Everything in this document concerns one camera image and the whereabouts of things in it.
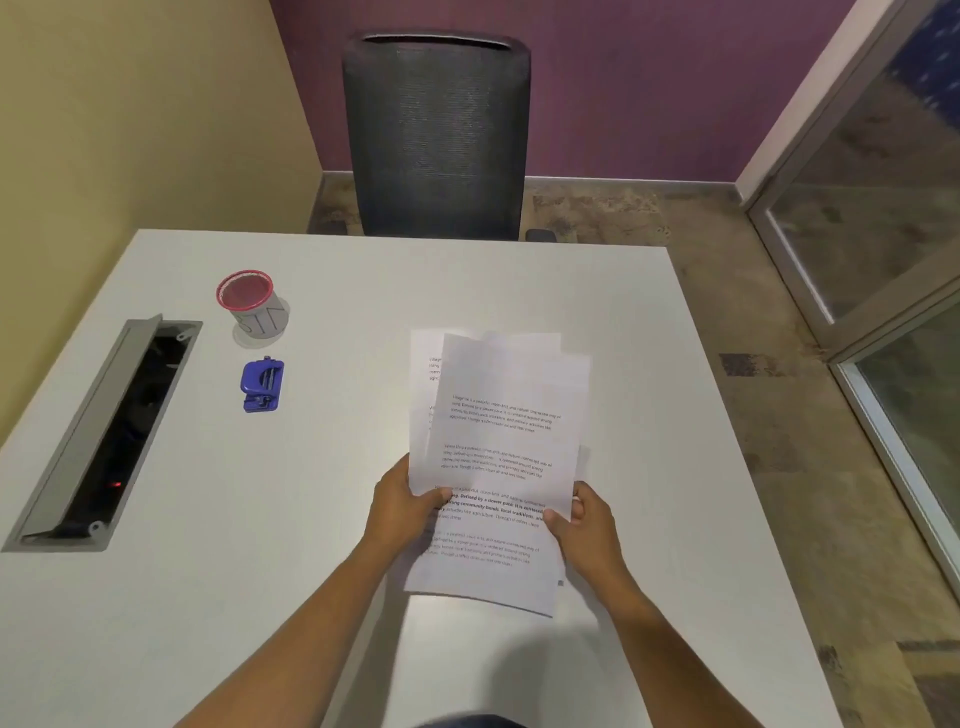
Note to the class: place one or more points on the glass door with white frame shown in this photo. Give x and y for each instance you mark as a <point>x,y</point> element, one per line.
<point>862,225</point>

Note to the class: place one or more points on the person's left forearm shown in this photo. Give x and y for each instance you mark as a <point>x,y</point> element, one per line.
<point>300,637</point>

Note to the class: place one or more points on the person's right hand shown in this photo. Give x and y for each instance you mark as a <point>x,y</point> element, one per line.
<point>592,536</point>

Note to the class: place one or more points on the black mesh office chair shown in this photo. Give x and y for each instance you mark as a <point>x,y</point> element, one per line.
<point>437,135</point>

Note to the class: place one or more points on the person's left thumb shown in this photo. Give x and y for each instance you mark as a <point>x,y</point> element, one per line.
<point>436,498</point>

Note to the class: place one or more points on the person's right thumb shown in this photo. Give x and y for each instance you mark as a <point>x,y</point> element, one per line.
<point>557,522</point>

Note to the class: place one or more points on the printed white paper sheet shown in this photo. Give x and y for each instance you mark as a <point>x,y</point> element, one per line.
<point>431,360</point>
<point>499,472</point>

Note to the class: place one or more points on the white mug with red rim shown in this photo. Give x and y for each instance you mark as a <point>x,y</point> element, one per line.
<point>253,306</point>

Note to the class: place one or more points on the person's left hand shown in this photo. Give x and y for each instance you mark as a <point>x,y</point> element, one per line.
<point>397,504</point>

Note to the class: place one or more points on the person's right forearm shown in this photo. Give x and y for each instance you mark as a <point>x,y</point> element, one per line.
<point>667,660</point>

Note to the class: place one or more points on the blue hole punch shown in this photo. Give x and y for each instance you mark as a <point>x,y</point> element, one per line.
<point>262,385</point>

